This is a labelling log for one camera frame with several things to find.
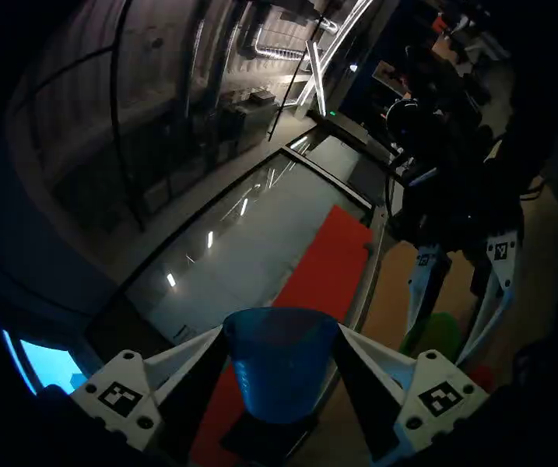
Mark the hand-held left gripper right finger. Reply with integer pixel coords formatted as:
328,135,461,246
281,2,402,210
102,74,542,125
332,322,491,467

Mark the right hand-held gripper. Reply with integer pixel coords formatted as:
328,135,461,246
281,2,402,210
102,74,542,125
384,98,526,367

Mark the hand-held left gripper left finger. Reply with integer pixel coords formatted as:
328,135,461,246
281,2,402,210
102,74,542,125
69,324,232,467

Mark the red plastic cup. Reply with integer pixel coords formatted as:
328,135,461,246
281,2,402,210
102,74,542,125
469,364,497,394

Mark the black cable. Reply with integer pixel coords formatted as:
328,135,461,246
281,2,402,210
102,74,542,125
383,157,398,223

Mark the blue plastic cup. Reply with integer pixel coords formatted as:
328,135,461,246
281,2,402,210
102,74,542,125
222,307,342,425

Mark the green plastic cup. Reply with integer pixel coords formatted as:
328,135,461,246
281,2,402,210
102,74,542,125
397,312,463,365

